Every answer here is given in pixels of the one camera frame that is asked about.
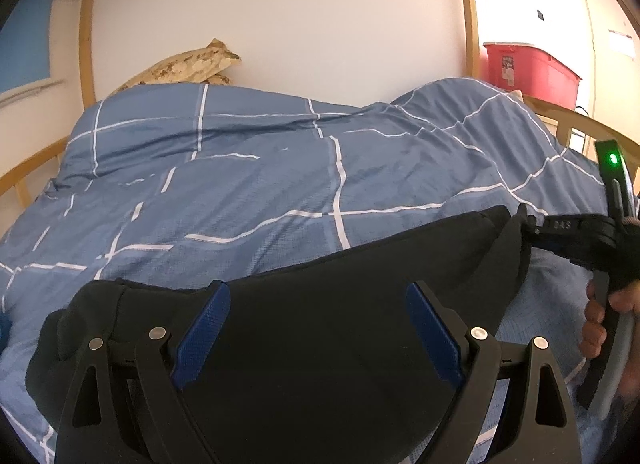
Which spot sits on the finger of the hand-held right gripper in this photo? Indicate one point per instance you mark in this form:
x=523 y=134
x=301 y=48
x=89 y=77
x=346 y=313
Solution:
x=565 y=253
x=575 y=226

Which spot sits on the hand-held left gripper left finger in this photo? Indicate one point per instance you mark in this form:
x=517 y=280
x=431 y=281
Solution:
x=199 y=341

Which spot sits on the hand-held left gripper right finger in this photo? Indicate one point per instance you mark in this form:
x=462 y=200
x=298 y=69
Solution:
x=434 y=339

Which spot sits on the black pants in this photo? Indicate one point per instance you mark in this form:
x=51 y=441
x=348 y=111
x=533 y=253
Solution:
x=320 y=334

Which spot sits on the person's right hand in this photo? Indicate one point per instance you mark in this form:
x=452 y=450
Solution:
x=595 y=326

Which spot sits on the cream door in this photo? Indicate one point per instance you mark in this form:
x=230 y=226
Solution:
x=612 y=69

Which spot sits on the red storage bin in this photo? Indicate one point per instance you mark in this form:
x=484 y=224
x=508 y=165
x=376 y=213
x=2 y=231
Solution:
x=530 y=72

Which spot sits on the blue checked blanket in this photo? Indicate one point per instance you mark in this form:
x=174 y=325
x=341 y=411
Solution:
x=240 y=184

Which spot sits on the paper notice on door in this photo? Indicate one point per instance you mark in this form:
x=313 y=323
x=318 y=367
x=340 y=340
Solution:
x=621 y=42

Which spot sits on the beige patterned pillow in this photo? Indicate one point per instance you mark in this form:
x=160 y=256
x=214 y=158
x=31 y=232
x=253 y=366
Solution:
x=185 y=67
x=220 y=79

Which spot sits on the blue window blind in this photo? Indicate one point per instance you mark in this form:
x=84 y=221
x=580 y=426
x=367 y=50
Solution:
x=27 y=39

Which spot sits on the wooden bunk bed frame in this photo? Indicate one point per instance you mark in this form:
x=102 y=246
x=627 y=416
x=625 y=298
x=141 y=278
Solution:
x=468 y=19

